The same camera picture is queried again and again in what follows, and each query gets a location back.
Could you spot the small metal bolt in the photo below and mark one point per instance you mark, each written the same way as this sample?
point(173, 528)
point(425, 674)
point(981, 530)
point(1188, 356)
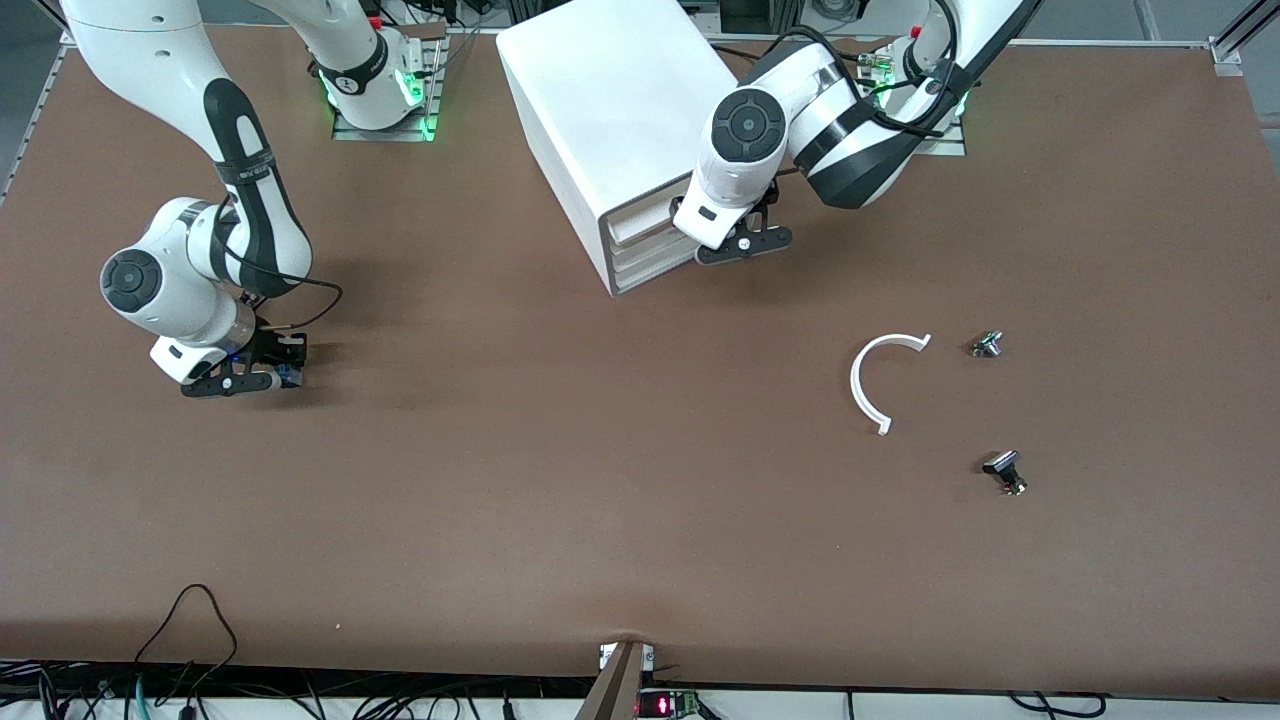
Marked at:
point(987, 344)

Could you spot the white curved plastic arc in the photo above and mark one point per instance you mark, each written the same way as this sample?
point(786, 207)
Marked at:
point(858, 385)

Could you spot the white drawer holding button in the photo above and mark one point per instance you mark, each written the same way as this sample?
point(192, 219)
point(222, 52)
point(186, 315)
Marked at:
point(640, 222)

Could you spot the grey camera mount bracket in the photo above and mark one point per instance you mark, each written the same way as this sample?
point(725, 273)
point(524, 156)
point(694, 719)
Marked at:
point(615, 685)

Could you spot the aluminium frame profile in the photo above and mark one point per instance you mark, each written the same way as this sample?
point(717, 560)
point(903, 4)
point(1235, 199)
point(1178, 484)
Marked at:
point(30, 120)
point(1235, 45)

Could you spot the white closed drawer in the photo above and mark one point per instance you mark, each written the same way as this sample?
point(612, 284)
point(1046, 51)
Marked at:
point(650, 266)
point(650, 252)
point(650, 280)

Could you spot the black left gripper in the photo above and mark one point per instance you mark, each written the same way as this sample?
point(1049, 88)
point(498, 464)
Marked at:
point(765, 208)

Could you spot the circuit board with red display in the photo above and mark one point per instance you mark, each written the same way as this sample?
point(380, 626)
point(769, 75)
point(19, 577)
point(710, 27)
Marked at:
point(668, 705)

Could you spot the black push button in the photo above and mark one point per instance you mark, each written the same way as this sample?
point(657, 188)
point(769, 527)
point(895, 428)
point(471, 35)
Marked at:
point(1004, 468)

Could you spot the white drawer cabinet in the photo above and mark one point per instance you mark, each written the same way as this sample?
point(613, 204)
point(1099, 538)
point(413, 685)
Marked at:
point(600, 100)

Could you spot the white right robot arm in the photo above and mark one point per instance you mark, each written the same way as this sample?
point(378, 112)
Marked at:
point(180, 290)

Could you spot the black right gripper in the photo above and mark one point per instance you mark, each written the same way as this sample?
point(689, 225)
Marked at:
point(270, 347)

